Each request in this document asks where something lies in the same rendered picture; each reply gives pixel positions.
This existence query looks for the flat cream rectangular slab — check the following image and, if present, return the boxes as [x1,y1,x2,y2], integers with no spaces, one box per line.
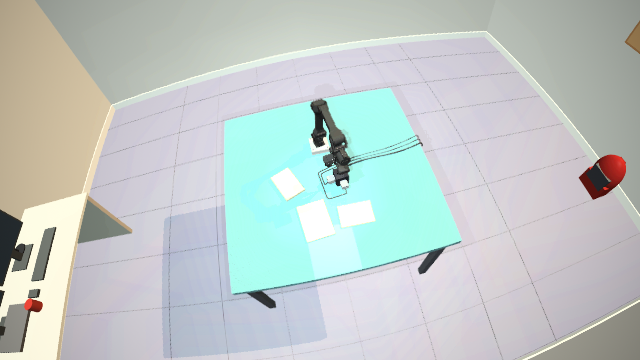
[271,167,305,202]

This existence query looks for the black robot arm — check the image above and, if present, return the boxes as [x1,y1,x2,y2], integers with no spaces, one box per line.
[310,99,351,167]

